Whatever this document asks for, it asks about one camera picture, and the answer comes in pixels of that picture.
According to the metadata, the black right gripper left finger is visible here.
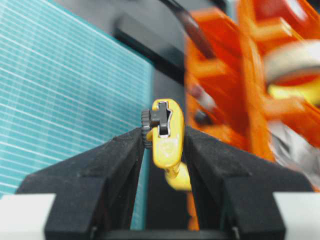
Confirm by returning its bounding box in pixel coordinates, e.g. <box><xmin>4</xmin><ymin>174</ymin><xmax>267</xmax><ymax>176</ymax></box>
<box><xmin>16</xmin><ymin>127</ymin><xmax>145</xmax><ymax>240</ymax></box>

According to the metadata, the white tape roll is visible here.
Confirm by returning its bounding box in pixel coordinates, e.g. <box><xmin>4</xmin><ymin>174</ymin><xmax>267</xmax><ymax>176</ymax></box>
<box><xmin>263</xmin><ymin>39</ymin><xmax>320</xmax><ymax>86</ymax></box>

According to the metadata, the teal cutting mat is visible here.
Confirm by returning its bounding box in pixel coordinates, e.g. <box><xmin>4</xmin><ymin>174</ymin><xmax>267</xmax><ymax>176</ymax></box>
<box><xmin>0</xmin><ymin>0</ymin><xmax>153</xmax><ymax>230</ymax></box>

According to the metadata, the silver foil bag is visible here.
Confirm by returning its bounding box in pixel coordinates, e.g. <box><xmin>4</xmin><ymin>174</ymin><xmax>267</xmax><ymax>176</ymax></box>
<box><xmin>268</xmin><ymin>121</ymin><xmax>320</xmax><ymax>190</ymax></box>

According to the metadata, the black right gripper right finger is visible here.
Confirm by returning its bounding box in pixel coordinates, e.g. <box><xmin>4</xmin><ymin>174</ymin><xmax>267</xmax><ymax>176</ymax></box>
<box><xmin>183</xmin><ymin>126</ymin><xmax>313</xmax><ymax>240</ymax></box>

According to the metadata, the yellow utility cutter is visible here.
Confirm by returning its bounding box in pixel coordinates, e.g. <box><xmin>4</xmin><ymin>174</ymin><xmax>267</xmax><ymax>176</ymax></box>
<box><xmin>141</xmin><ymin>98</ymin><xmax>192</xmax><ymax>192</ymax></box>

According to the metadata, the orange plastic container rack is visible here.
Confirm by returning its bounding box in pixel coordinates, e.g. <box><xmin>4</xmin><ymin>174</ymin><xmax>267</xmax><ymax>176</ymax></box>
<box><xmin>184</xmin><ymin>0</ymin><xmax>320</xmax><ymax>238</ymax></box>

